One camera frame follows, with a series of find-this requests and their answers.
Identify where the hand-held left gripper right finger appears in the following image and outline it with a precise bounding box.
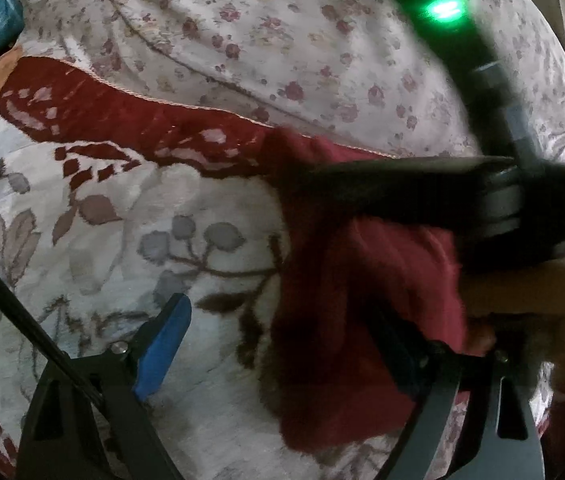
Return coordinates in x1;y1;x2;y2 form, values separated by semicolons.
373;305;546;480

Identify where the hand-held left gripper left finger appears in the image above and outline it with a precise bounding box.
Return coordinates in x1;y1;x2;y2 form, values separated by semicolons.
16;292;193;480

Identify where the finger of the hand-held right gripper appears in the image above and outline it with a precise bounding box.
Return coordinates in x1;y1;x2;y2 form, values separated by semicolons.
277;157;493;221

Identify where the red knit sweater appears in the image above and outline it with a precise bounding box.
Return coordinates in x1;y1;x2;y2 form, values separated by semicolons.
262;127;498;453

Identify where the person's right hand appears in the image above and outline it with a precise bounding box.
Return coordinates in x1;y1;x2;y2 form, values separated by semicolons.
460;247;565;396

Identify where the floral blanket with red border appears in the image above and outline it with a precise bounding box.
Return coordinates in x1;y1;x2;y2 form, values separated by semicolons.
0;55;558;480

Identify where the small-flower quilted bedsheet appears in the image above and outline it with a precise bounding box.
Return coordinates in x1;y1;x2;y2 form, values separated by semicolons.
12;0;565;161

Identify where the black cable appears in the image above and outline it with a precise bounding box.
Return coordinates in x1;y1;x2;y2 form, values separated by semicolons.
0;240;108;416

